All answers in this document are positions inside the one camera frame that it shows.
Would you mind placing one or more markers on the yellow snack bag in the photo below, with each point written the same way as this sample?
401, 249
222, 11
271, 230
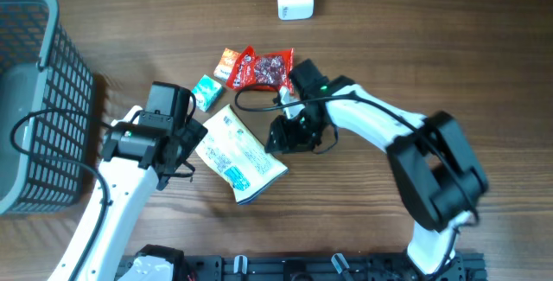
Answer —
235, 154

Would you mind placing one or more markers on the orange small box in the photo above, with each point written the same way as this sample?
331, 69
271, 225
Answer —
226, 64

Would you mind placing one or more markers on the teal small box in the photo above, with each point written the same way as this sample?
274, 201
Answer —
206, 92

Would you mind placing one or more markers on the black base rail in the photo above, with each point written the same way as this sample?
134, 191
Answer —
375, 267

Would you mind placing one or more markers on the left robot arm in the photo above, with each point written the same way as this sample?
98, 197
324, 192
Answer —
140, 154

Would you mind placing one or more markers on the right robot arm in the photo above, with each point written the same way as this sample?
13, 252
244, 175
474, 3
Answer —
437, 173

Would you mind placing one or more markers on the grey plastic basket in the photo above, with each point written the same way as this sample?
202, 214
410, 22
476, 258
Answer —
47, 93

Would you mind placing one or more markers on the red candy bag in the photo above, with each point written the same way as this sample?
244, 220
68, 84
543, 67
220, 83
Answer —
261, 71

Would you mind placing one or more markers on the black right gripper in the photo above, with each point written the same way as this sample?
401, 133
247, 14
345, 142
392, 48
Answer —
280, 128

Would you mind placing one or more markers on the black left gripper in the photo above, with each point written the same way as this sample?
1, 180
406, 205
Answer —
191, 134

